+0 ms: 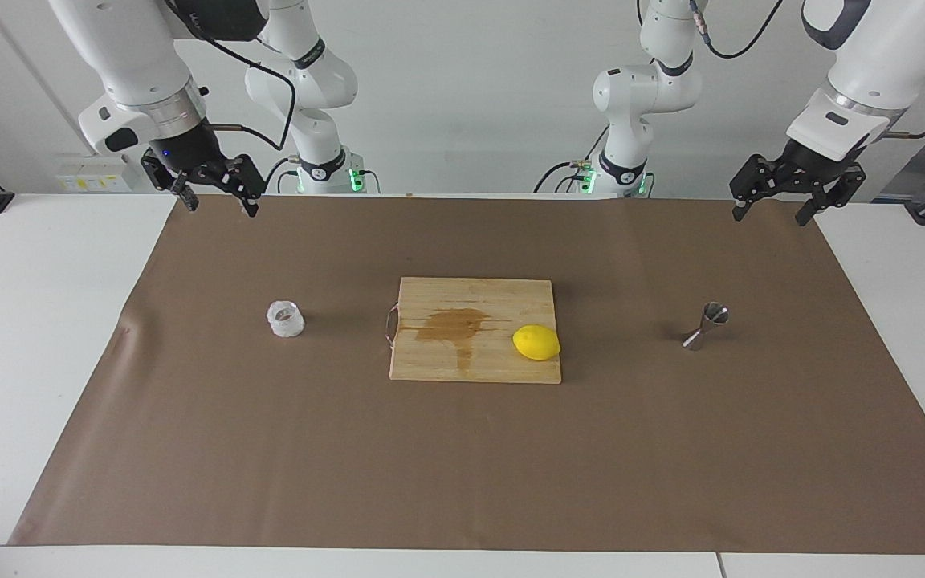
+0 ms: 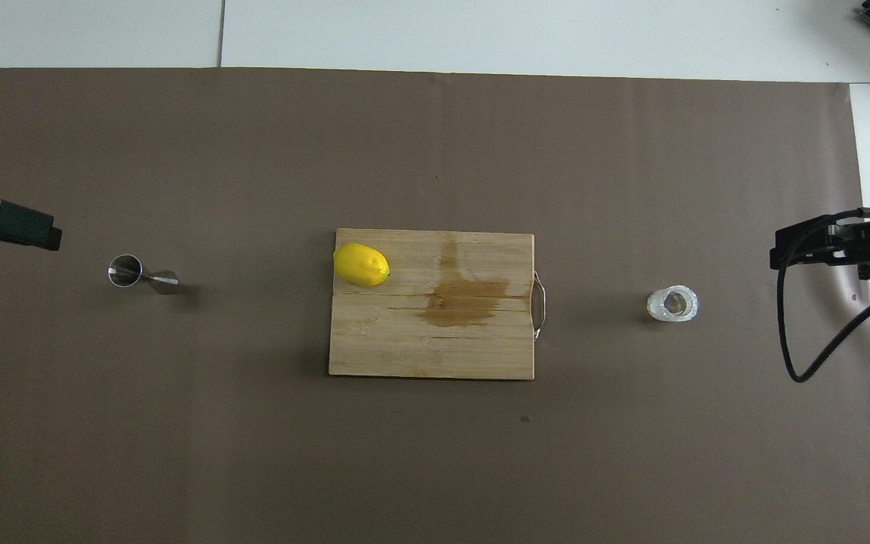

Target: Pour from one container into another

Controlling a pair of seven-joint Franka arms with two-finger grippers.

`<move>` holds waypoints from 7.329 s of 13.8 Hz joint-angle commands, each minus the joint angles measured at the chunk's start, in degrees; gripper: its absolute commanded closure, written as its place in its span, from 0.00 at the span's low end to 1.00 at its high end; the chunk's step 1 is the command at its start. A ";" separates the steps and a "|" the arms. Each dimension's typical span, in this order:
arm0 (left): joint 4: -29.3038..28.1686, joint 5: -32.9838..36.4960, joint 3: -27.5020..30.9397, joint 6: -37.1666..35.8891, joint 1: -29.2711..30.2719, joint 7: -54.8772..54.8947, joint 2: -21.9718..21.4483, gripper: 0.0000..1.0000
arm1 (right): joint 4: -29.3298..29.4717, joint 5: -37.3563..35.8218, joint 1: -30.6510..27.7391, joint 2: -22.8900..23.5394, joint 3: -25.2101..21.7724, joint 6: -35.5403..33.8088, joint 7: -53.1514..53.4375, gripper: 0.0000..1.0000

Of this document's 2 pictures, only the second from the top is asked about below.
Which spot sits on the steel double jigger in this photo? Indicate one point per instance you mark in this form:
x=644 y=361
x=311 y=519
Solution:
x=127 y=272

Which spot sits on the clear textured cup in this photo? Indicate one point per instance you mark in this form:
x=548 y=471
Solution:
x=661 y=306

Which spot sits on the brown paper table mat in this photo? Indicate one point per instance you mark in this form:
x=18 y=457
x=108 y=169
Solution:
x=254 y=423

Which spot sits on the yellow lemon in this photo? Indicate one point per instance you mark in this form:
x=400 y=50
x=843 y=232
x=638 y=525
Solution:
x=361 y=264

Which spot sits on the wooden cutting board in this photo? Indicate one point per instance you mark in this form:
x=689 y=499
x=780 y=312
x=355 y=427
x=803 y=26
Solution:
x=405 y=340

